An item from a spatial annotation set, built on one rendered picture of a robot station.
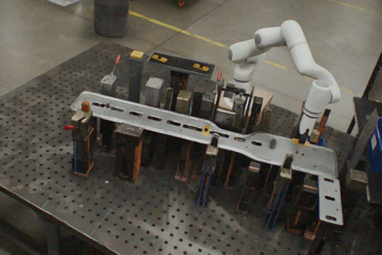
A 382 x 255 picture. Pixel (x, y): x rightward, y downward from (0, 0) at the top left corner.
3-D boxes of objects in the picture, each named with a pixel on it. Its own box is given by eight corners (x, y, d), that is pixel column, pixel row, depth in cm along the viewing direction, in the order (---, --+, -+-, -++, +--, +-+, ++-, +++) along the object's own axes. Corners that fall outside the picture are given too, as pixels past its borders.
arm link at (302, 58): (313, 51, 217) (335, 106, 206) (285, 52, 211) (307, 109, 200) (323, 40, 209) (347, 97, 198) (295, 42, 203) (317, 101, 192)
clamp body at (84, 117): (67, 176, 227) (65, 120, 206) (79, 158, 238) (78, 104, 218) (86, 181, 225) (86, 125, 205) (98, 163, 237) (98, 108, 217)
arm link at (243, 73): (229, 73, 278) (234, 40, 264) (255, 70, 284) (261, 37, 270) (237, 83, 269) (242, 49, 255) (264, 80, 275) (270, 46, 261)
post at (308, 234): (304, 237, 214) (322, 196, 197) (304, 221, 223) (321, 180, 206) (317, 241, 213) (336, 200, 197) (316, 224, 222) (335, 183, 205)
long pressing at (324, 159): (65, 113, 222) (65, 110, 221) (83, 91, 240) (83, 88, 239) (338, 181, 207) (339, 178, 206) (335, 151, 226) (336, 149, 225)
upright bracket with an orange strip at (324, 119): (298, 180, 247) (325, 108, 218) (298, 178, 248) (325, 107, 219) (303, 181, 247) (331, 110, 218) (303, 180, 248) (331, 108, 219)
